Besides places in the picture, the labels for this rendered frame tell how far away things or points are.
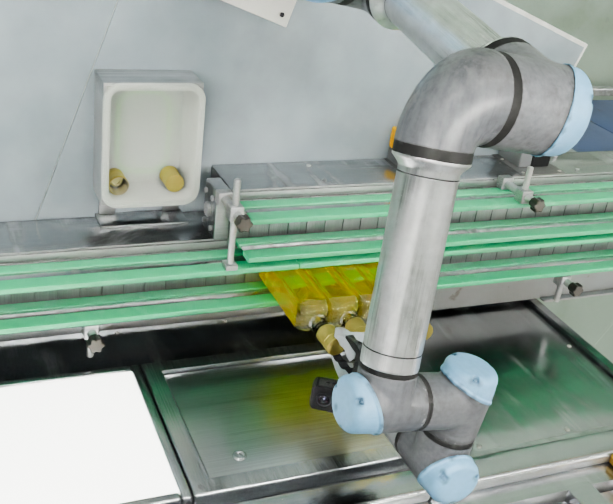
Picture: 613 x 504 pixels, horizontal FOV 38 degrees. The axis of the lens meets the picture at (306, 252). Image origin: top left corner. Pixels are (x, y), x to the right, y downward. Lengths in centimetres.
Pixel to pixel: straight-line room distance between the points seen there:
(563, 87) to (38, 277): 87
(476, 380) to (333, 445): 36
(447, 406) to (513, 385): 62
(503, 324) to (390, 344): 90
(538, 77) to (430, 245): 23
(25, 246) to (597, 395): 109
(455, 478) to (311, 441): 32
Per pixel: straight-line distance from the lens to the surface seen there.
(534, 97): 107
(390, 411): 109
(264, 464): 139
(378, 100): 178
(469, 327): 190
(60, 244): 156
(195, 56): 161
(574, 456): 157
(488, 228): 183
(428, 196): 103
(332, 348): 144
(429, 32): 126
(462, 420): 117
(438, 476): 120
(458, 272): 184
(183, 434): 142
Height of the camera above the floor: 223
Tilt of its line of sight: 53 degrees down
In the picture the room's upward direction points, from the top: 140 degrees clockwise
